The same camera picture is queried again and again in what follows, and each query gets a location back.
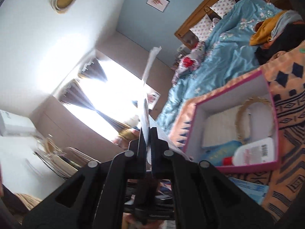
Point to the wooden bed headboard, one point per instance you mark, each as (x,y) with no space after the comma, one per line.
(190,23)

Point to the pink cardboard box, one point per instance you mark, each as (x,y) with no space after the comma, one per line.
(250,168)

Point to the blue lotion bottle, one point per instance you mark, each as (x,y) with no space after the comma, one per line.
(219,150)

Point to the framed flower picture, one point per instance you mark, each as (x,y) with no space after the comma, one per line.
(157,2)

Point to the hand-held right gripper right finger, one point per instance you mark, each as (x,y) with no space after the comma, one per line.
(154,148)

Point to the light blue floral quilt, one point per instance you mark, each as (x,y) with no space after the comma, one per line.
(219,59)

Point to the grey cloth with red flower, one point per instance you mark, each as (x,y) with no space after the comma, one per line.
(188,62)

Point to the light blue sachet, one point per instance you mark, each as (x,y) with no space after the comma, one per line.
(247,186)

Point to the white patterned pillow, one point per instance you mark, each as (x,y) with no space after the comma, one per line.
(222,4)
(202,27)

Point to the white lotion bottle red cap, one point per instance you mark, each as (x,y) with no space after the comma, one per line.
(255,151)

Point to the thin white packet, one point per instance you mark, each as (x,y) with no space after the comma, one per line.
(144,114)

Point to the grey window curtain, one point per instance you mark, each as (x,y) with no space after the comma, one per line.
(95,69)
(107,119)

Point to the yellow plush toy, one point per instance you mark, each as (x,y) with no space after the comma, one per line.
(126,133)

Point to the yellow garment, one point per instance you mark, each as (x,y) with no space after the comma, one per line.
(262,33)

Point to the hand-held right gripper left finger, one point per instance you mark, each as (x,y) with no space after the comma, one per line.
(143,145)

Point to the green thin strip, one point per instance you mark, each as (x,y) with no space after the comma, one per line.
(302,50)

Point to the striped fabric pencil case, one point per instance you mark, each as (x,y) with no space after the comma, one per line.
(219,128)

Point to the black garment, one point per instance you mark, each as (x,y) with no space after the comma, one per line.
(281,45)

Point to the white air conditioner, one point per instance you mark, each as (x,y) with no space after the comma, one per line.
(14,124)

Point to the orange patterned blanket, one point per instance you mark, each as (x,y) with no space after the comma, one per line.
(290,133)

